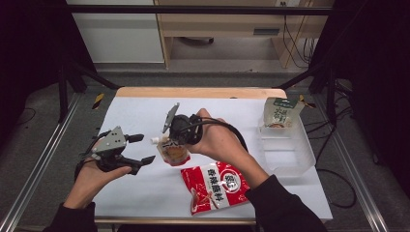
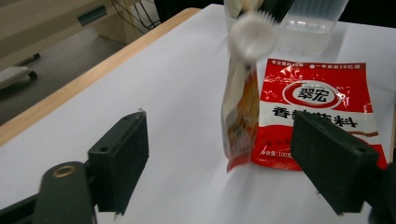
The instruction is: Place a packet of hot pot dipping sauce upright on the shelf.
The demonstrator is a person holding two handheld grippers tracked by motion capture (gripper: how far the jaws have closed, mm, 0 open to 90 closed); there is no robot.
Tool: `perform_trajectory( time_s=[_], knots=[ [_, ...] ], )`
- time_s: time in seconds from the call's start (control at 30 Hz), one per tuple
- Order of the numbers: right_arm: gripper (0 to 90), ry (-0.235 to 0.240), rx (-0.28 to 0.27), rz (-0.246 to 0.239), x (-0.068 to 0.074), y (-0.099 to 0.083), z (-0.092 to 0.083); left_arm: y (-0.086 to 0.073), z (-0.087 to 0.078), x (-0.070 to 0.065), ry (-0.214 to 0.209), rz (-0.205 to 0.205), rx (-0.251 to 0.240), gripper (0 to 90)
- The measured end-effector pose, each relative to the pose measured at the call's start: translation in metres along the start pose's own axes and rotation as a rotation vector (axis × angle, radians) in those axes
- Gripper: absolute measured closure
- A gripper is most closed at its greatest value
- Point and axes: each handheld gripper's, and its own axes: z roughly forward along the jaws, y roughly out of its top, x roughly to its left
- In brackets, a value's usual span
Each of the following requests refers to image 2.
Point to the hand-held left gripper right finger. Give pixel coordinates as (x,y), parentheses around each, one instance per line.
(333,161)

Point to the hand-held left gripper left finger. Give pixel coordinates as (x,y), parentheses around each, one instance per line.
(120,161)

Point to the green seasoning pouch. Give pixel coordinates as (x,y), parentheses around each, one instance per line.
(249,4)

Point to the translucent plastic container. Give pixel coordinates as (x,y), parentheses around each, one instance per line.
(311,28)

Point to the red seasoning pouch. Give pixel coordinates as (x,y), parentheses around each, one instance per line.
(314,93)

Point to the white orange spout pouch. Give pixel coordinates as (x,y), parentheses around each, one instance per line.
(241,118)

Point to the office chair base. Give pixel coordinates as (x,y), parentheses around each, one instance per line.
(15,76)

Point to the light wooden desk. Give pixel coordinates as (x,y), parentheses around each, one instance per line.
(46,21)

